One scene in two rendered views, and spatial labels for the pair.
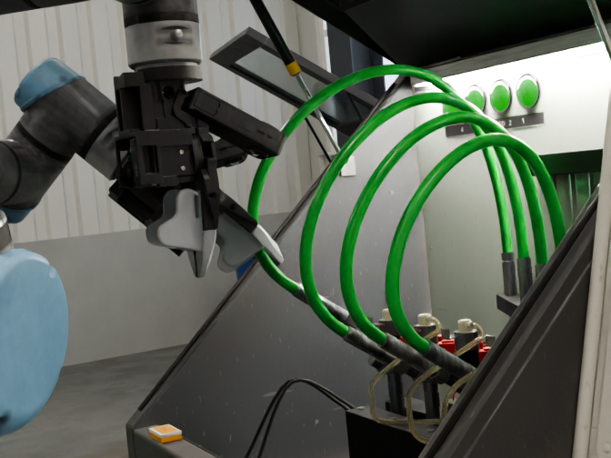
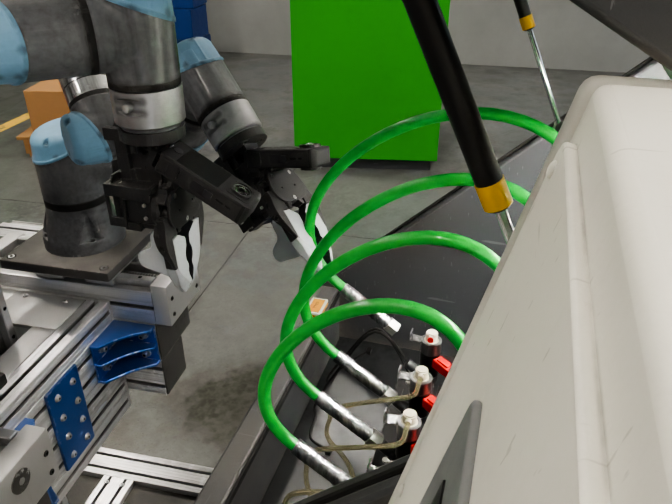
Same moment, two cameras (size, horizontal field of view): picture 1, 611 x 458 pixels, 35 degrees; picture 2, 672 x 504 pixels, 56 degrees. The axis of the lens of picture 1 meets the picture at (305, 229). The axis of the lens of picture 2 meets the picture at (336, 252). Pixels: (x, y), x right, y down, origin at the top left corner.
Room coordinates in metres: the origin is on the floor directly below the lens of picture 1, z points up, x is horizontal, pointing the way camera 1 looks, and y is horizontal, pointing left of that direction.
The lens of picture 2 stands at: (0.65, -0.48, 1.63)
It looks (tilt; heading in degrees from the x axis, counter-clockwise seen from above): 30 degrees down; 44
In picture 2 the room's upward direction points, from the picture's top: straight up
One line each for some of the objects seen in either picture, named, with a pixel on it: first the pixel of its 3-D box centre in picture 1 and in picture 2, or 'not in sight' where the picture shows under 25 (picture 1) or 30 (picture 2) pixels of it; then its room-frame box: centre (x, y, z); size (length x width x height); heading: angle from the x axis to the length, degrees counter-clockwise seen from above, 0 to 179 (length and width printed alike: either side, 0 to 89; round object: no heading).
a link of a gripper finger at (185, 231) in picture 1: (185, 234); (161, 262); (0.97, 0.12, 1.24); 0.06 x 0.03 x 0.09; 118
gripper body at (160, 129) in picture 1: (165, 130); (153, 175); (0.98, 0.13, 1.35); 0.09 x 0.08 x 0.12; 118
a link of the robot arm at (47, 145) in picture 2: not in sight; (72, 157); (1.10, 0.63, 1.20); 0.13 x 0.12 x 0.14; 169
